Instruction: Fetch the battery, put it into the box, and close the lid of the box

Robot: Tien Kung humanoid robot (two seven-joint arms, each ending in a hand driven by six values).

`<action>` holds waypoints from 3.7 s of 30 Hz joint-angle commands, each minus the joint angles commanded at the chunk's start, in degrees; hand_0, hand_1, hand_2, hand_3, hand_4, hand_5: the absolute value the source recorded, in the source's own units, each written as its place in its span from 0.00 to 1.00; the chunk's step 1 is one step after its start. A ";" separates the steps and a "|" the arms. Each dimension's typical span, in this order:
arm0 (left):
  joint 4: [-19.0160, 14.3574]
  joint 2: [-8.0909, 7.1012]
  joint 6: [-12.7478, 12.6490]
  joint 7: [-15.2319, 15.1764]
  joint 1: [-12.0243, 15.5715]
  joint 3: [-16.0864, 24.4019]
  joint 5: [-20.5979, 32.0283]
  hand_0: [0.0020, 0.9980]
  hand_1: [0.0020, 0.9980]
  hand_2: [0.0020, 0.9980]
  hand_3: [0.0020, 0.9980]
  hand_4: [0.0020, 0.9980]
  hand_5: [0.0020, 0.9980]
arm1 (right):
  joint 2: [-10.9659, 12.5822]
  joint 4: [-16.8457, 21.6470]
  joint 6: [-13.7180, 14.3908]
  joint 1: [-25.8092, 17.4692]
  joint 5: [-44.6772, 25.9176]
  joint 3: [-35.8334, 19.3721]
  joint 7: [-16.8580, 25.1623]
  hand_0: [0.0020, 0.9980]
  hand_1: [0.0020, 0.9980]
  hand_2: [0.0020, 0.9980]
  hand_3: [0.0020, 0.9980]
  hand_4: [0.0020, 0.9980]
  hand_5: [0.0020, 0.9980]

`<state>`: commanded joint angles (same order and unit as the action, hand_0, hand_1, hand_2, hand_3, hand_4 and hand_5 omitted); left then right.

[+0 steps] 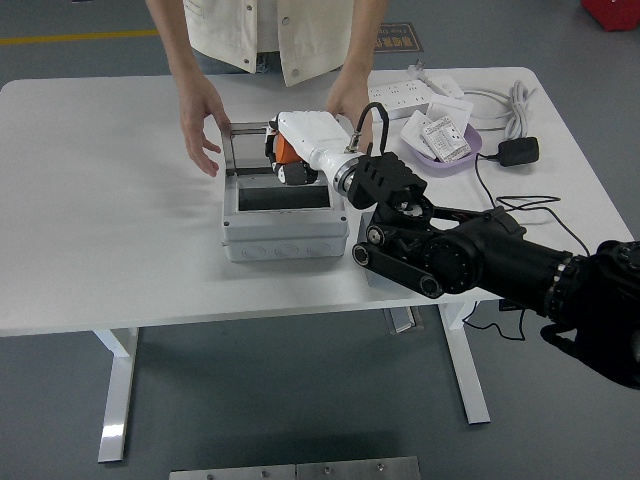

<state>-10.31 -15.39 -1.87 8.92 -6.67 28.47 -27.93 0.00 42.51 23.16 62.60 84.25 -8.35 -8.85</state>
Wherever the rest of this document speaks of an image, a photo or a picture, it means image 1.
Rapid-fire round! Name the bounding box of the person's right hand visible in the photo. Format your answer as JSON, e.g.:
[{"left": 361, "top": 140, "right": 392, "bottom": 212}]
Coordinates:
[{"left": 177, "top": 82, "right": 232, "bottom": 177}]

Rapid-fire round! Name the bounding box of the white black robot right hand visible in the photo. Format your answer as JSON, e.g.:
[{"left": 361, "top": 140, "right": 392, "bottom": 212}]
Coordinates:
[{"left": 262, "top": 110, "right": 361, "bottom": 187}]

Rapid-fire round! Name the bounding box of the person's left hand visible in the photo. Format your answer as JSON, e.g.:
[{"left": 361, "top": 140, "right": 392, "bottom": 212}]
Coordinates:
[{"left": 324, "top": 79, "right": 375, "bottom": 147}]

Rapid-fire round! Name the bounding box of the orange cylindrical battery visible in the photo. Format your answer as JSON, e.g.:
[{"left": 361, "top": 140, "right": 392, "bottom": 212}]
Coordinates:
[{"left": 275, "top": 135, "right": 302, "bottom": 164}]

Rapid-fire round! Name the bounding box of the transparent grey box lid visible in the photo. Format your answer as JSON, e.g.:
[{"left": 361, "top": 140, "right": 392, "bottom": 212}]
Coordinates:
[{"left": 218, "top": 119, "right": 281, "bottom": 177}]

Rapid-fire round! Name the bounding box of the grey plastic junction box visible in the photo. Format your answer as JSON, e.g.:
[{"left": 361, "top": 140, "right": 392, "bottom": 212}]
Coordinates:
[{"left": 220, "top": 169, "right": 350, "bottom": 263}]

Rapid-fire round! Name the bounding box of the white power strip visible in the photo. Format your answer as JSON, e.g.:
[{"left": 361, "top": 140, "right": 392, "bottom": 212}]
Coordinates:
[{"left": 368, "top": 79, "right": 436, "bottom": 121}]

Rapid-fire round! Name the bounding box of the white socket panel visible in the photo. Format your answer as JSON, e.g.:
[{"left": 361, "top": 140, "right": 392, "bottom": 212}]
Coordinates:
[{"left": 399, "top": 110, "right": 436, "bottom": 156}]

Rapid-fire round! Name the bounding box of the white power plug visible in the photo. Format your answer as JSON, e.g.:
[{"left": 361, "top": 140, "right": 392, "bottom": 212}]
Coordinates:
[{"left": 407, "top": 58, "right": 437, "bottom": 87}]

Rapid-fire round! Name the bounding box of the brown floor sign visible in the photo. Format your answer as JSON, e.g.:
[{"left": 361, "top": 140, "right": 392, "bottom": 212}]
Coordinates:
[{"left": 373, "top": 21, "right": 424, "bottom": 55}]

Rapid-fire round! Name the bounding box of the small white rectangular adapter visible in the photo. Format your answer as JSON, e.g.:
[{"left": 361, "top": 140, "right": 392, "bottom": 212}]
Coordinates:
[{"left": 429, "top": 76, "right": 464, "bottom": 100}]

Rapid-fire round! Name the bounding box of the packaged white socket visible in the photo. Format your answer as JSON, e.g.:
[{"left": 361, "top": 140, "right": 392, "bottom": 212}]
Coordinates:
[{"left": 421, "top": 115, "right": 474, "bottom": 164}]

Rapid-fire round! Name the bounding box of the person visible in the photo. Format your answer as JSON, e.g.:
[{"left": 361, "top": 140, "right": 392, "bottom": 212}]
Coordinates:
[{"left": 182, "top": 0, "right": 354, "bottom": 89}]

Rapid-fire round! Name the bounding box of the purple plastic tray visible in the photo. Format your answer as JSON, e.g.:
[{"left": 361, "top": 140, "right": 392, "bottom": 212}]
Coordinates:
[{"left": 407, "top": 123, "right": 485, "bottom": 179}]

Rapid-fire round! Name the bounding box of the black power adapter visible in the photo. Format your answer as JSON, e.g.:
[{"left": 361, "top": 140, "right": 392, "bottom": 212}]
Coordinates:
[{"left": 497, "top": 136, "right": 541, "bottom": 168}]

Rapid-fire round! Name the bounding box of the red object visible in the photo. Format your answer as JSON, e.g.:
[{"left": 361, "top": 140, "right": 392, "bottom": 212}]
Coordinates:
[{"left": 579, "top": 0, "right": 640, "bottom": 32}]

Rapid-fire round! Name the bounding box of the white table leg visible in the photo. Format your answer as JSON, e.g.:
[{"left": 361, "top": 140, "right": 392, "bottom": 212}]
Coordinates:
[
  {"left": 437, "top": 299, "right": 491, "bottom": 426},
  {"left": 92, "top": 327, "right": 141, "bottom": 464}
]

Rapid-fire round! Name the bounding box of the grey metal plate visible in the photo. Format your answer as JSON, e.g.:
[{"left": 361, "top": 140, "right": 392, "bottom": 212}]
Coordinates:
[
  {"left": 168, "top": 464, "right": 297, "bottom": 480},
  {"left": 295, "top": 455, "right": 421, "bottom": 480}
]

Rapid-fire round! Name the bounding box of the black robot hand cable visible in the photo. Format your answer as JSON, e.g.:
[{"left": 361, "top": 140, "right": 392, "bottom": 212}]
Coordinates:
[{"left": 343, "top": 102, "right": 390, "bottom": 155}]

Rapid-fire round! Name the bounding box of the white square switch panel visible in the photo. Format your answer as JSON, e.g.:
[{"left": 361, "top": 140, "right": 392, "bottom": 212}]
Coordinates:
[{"left": 425, "top": 94, "right": 475, "bottom": 130}]

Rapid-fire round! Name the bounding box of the thin black adapter cable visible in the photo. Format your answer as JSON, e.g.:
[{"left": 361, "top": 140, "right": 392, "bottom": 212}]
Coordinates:
[{"left": 462, "top": 149, "right": 592, "bottom": 342}]

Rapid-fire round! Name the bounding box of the white bundled power cable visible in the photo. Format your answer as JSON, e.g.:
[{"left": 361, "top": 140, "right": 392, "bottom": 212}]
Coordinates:
[{"left": 458, "top": 79, "right": 539, "bottom": 142}]

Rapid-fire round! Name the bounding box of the grey metal table bracket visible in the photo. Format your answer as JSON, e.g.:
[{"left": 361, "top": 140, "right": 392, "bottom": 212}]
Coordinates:
[{"left": 383, "top": 305, "right": 424, "bottom": 335}]

